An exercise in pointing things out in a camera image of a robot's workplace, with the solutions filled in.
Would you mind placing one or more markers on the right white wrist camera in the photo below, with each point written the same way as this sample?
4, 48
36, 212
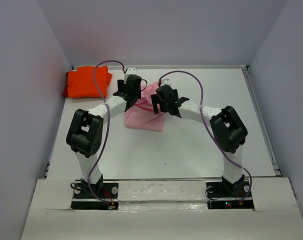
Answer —
165, 81

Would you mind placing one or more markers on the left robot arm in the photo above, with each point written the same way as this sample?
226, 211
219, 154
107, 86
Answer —
86, 129

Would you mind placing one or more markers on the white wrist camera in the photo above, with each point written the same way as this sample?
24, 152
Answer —
130, 71
165, 81

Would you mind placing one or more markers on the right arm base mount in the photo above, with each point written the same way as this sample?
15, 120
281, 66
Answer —
223, 195

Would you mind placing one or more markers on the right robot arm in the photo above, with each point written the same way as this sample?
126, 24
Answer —
224, 126

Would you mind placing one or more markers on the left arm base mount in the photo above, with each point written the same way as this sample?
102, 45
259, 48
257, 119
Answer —
102, 196

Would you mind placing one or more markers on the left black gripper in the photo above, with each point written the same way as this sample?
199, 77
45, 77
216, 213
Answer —
120, 84

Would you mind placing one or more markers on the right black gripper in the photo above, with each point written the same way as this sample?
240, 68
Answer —
155, 97

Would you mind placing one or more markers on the pink t-shirt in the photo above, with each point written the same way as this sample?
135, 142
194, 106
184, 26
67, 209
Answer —
141, 115

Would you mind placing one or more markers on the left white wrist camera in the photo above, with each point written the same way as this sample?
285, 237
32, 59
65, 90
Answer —
130, 71

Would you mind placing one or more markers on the folded orange t-shirt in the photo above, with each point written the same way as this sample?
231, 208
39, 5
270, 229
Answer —
80, 83

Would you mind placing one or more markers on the aluminium table edge rail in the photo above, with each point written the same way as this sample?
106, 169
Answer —
171, 67

